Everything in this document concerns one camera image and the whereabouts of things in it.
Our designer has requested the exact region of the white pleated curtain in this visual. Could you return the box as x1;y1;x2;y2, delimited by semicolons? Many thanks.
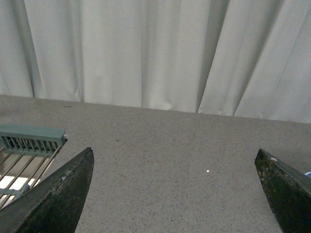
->
0;0;311;123

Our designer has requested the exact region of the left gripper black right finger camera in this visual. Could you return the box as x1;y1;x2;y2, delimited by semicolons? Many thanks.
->
255;149;311;233

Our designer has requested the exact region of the green dish drying rack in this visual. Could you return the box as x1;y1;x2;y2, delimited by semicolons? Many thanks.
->
0;124;68;208

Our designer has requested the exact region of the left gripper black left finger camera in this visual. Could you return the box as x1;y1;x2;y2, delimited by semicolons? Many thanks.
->
0;148;94;233

